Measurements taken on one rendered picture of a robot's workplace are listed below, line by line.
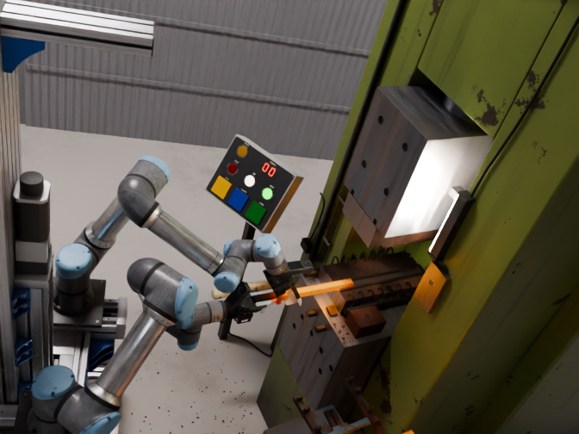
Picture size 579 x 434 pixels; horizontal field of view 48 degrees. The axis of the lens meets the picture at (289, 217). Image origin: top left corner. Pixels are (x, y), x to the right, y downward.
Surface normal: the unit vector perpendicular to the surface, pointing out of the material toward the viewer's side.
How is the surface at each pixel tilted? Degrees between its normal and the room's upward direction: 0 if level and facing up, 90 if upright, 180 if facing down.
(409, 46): 90
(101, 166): 0
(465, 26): 90
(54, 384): 8
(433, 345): 90
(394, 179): 90
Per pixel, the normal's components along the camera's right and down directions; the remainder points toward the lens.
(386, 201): -0.88, 0.11
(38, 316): 0.13, 0.66
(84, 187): 0.23, -0.74
